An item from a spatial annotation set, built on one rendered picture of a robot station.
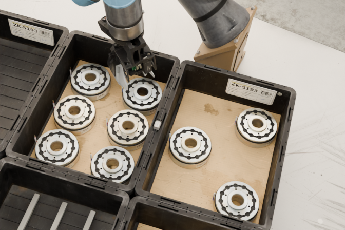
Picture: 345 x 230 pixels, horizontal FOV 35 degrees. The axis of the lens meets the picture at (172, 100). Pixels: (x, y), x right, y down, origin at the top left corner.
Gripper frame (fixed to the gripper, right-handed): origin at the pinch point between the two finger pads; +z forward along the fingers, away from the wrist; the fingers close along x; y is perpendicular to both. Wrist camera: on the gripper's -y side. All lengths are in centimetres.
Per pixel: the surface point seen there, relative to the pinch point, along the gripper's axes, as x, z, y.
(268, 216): 8.9, 3.0, 45.3
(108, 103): -6.8, 10.9, -2.7
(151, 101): 2.5, 9.0, 3.7
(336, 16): 134, 113, -55
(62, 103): -17.3, 6.7, -5.9
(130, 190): -13.9, 0.2, 26.5
